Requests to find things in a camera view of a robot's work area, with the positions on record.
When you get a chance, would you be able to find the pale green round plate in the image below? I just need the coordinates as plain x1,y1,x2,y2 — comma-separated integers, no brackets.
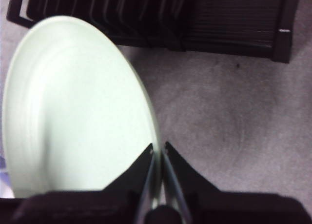
1,15,164,210

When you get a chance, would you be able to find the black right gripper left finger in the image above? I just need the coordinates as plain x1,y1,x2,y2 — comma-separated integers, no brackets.
0,143,157,224

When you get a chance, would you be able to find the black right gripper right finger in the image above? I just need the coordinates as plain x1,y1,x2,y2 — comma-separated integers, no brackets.
162,142,312,224

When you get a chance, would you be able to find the black plastic plate rack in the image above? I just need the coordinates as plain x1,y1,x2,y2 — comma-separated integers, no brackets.
6,0,302,64

